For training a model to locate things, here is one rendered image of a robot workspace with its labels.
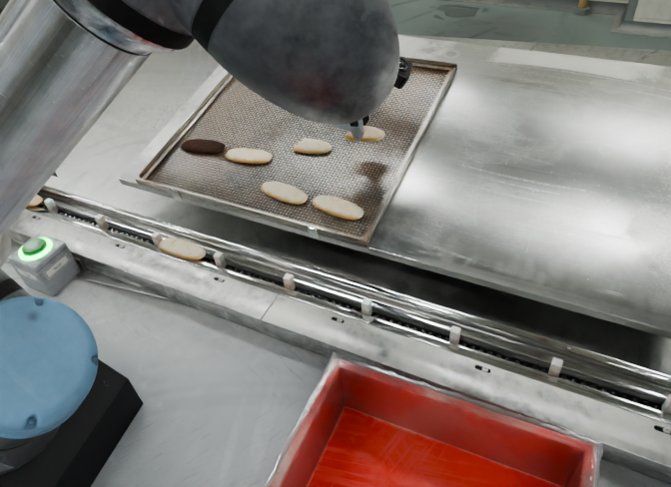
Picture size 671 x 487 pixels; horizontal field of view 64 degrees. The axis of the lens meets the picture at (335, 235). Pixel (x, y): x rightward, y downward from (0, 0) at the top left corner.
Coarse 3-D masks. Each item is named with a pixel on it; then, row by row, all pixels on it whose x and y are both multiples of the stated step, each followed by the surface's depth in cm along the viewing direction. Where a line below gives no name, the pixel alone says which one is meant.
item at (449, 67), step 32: (416, 64) 117; (448, 64) 114; (256, 96) 119; (416, 96) 110; (256, 128) 112; (320, 128) 109; (384, 128) 106; (416, 128) 104; (160, 160) 110; (224, 160) 107; (288, 160) 104; (352, 160) 102; (384, 160) 100; (192, 192) 103; (288, 224) 94; (320, 224) 93
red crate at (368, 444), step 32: (352, 416) 73; (352, 448) 70; (384, 448) 69; (416, 448) 69; (448, 448) 69; (320, 480) 67; (352, 480) 67; (384, 480) 66; (416, 480) 66; (448, 480) 66; (480, 480) 66; (512, 480) 65; (544, 480) 65
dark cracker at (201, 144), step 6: (186, 144) 111; (192, 144) 110; (198, 144) 110; (204, 144) 109; (210, 144) 109; (216, 144) 109; (222, 144) 109; (186, 150) 110; (192, 150) 109; (198, 150) 109; (204, 150) 109; (210, 150) 108; (216, 150) 108; (222, 150) 108
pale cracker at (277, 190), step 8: (264, 184) 100; (272, 184) 99; (280, 184) 99; (264, 192) 99; (272, 192) 98; (280, 192) 98; (288, 192) 97; (296, 192) 97; (304, 192) 98; (280, 200) 97; (288, 200) 97; (296, 200) 96; (304, 200) 96
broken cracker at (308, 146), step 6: (306, 138) 106; (300, 144) 105; (306, 144) 105; (312, 144) 104; (318, 144) 104; (324, 144) 104; (330, 144) 105; (294, 150) 105; (300, 150) 105; (306, 150) 104; (312, 150) 104; (318, 150) 103; (324, 150) 103
